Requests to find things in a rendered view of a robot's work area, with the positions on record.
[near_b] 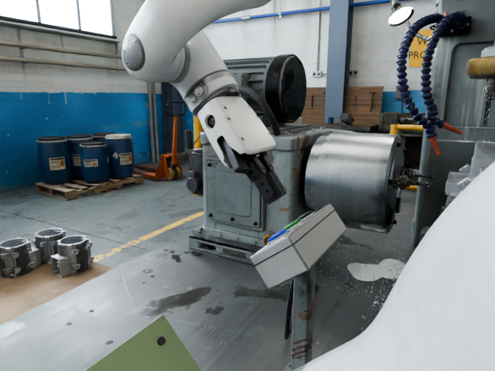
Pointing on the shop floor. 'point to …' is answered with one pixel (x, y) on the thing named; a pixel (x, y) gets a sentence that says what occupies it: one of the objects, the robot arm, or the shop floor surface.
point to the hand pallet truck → (168, 166)
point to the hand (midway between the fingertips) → (270, 188)
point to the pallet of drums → (85, 164)
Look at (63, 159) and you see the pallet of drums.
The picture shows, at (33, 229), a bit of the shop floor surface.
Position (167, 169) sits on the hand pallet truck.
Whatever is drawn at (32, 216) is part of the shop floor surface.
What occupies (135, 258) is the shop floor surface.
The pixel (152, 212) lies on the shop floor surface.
